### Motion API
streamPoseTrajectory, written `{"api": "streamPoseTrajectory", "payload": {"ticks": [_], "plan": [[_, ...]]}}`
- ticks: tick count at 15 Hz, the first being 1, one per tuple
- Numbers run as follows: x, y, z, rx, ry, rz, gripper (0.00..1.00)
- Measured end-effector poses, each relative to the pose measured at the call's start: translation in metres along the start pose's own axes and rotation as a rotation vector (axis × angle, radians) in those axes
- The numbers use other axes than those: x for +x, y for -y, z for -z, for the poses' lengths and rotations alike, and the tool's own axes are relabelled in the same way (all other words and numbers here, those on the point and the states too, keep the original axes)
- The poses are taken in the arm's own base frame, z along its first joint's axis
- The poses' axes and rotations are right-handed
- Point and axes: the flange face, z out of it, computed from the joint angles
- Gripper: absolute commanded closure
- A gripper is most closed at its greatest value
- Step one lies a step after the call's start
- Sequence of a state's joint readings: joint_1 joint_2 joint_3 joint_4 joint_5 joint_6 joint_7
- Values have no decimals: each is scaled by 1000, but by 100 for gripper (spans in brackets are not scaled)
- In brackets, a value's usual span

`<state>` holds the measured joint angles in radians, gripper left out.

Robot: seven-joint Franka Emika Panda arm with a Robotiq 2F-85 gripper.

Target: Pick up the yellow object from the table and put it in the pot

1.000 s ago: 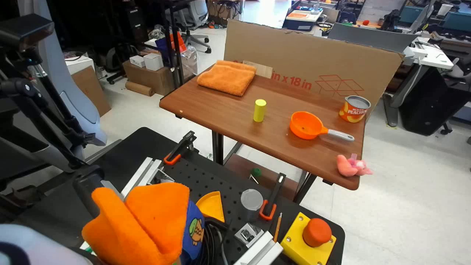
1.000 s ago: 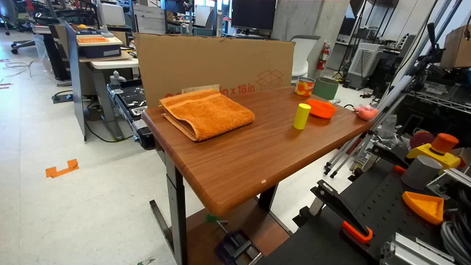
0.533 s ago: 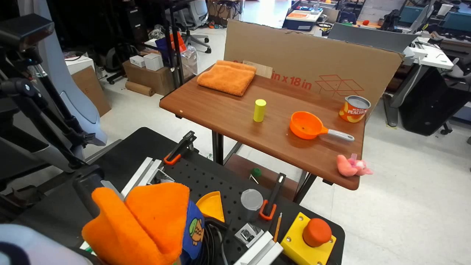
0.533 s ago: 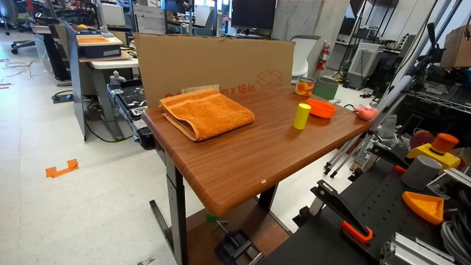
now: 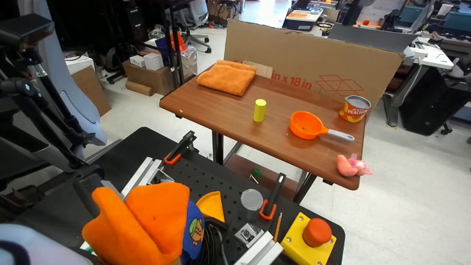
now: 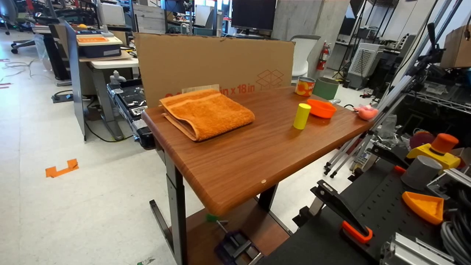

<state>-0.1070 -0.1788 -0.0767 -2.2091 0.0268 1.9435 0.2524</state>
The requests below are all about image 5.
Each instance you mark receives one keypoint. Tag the orange labelled tin can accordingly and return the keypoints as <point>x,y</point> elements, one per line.
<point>354,111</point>

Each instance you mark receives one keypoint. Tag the tall brown cardboard box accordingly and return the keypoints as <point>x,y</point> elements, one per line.
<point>90,89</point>

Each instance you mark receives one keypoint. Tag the yellow wedge piece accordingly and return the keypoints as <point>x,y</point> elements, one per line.
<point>212,205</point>

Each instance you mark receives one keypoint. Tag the folded orange towel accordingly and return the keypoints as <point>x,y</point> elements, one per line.
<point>227,77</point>

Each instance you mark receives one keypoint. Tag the brown wooden table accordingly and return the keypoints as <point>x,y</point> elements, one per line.
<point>255,123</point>

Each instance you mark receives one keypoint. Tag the white desk with grey legs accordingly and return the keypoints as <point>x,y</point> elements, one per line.
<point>421,60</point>

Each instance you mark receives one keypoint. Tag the blue printed cap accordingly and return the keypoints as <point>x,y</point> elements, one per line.
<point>195,233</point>

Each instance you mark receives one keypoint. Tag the brown cardboard panel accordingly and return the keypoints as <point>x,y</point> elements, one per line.
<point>318,61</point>

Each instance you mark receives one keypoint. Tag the orange plush cloth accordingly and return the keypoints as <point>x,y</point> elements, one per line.
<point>142,223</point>

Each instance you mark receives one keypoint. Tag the yellow cylinder block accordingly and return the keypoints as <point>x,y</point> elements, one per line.
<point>259,110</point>

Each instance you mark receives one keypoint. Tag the yellow emergency stop box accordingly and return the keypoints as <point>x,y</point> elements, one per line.
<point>310,241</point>

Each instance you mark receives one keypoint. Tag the wooden pencil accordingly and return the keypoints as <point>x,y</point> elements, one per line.
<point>279,227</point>

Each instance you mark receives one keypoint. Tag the black fiducial tag card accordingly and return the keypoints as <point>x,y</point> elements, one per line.
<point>249,233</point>

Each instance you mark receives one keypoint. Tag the black office chair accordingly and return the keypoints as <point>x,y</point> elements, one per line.
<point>193,24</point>

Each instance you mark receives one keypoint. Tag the black perforated base board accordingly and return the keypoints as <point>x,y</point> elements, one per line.
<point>196,172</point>

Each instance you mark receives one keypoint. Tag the grey round disc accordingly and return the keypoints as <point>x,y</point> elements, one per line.
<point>252,200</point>

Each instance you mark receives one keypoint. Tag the aluminium extrusion bar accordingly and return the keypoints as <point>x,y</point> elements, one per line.
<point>259,251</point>
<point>142,176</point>

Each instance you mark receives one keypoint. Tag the pink plush toy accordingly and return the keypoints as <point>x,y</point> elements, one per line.
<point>348,167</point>

